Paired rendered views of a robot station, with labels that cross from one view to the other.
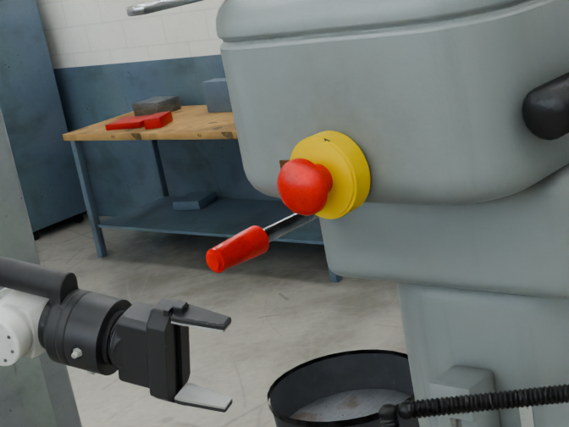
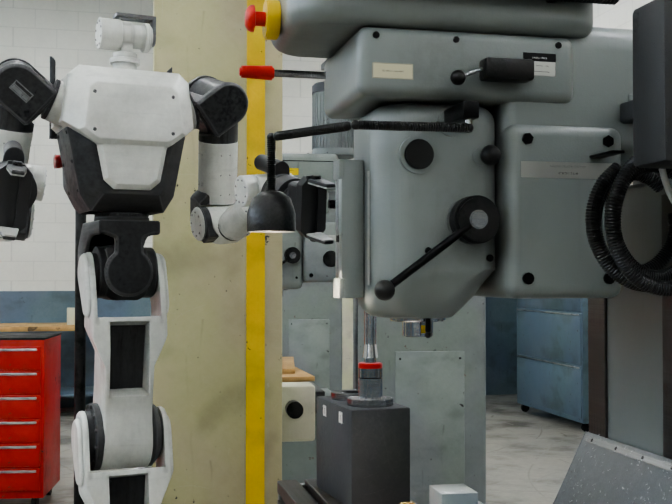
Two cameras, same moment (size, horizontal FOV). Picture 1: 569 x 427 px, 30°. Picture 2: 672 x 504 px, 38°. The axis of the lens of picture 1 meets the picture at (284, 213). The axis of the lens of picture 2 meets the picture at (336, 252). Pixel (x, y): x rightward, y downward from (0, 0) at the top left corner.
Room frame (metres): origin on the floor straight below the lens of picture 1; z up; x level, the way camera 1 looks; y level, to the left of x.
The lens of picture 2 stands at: (-0.45, -0.92, 1.38)
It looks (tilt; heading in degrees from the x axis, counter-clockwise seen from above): 1 degrees up; 33
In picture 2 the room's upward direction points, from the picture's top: straight up
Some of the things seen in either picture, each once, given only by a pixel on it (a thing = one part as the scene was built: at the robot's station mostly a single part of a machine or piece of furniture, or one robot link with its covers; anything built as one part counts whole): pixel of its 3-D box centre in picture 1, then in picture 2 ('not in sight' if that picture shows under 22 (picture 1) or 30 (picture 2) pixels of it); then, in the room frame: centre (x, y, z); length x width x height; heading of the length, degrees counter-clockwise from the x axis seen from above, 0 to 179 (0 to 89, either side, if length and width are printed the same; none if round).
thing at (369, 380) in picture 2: not in sight; (370, 382); (1.18, 0.07, 1.16); 0.05 x 0.05 x 0.06
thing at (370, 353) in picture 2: not in sight; (370, 333); (1.18, 0.07, 1.26); 0.03 x 0.03 x 0.11
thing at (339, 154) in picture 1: (328, 174); (271, 19); (0.73, -0.04, 1.76); 0.06 x 0.02 x 0.06; 46
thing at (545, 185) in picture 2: not in sight; (534, 215); (1.03, -0.33, 1.47); 0.24 x 0.19 x 0.26; 46
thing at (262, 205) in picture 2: not in sight; (271, 210); (0.71, -0.05, 1.47); 0.07 x 0.07 x 0.06
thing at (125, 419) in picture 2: not in sight; (122, 360); (1.07, 0.62, 1.19); 0.18 x 0.15 x 0.47; 149
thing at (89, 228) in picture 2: not in sight; (114, 259); (1.10, 0.68, 1.41); 0.28 x 0.13 x 0.18; 59
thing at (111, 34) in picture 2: not in sight; (122, 40); (1.05, 0.61, 1.88); 0.10 x 0.07 x 0.09; 149
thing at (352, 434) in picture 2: not in sight; (361, 445); (1.22, 0.11, 1.04); 0.22 x 0.12 x 0.20; 52
